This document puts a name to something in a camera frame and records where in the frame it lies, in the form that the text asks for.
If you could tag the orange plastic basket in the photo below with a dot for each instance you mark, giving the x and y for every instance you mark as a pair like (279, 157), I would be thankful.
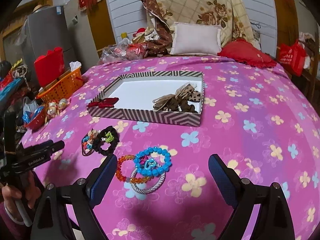
(63, 88)

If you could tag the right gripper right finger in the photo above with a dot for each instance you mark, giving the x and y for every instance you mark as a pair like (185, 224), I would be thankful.
(237, 193)

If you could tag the brown scrunchie with ribbon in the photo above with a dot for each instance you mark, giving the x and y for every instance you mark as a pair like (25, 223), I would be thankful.
(180, 101)

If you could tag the small grey pillow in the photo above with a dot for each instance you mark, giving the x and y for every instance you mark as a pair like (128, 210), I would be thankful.
(196, 39)

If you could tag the small red bowl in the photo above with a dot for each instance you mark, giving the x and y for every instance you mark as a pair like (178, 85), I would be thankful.
(38, 121)

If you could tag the striped shallow box tray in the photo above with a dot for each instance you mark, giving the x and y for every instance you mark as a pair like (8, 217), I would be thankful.
(137, 91)

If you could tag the grey refrigerator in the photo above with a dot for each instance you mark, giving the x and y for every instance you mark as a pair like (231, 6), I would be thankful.
(62, 26)

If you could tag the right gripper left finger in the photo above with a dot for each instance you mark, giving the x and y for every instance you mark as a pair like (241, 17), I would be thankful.
(88, 193)

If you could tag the black scrunchie green charm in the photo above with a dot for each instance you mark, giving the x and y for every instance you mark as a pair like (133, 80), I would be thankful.
(108, 135)

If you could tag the wooden chair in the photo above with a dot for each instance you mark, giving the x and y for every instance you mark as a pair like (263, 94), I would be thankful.
(307, 81)

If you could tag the red satin bow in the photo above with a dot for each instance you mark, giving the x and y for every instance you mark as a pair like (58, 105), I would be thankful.
(104, 103)

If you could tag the pink floral bedspread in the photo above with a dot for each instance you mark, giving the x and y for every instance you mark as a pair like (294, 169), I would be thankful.
(256, 120)

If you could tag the red shopping bag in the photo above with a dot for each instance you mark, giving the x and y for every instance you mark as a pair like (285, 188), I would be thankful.
(292, 58)

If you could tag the floral beige quilt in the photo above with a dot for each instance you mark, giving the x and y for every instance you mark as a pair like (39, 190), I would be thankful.
(229, 15)

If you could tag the colourful flower hair clip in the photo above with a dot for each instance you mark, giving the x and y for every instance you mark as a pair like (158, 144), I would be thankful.
(87, 142)

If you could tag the clear plastic bag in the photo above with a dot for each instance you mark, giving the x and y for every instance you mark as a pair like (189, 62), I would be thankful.
(125, 50)

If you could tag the red cushion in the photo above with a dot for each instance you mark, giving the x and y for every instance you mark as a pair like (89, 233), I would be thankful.
(244, 52)

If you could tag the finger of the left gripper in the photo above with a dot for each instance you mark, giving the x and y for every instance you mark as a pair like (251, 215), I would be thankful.
(41, 153)

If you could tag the pink blue small charm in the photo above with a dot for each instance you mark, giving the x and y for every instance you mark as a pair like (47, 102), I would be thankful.
(149, 164)

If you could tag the silver mesh bangle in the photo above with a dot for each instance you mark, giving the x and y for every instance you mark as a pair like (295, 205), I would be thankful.
(146, 187)

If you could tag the red gift bag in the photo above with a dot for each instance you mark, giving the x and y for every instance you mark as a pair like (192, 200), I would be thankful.
(50, 66)

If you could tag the left hand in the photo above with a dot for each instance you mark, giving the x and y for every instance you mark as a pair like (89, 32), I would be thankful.
(11, 193)

